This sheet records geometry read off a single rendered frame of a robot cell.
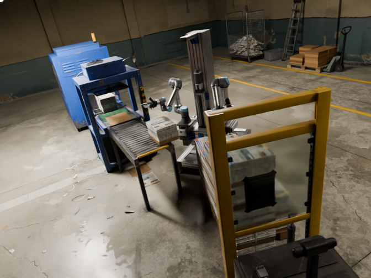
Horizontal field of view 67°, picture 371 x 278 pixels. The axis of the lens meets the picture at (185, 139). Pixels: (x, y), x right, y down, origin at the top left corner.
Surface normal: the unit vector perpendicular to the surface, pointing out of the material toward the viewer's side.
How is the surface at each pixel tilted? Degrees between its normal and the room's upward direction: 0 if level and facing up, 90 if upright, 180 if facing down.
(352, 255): 0
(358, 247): 0
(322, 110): 90
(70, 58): 90
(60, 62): 90
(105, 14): 90
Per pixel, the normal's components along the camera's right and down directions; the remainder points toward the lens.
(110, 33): 0.48, 0.33
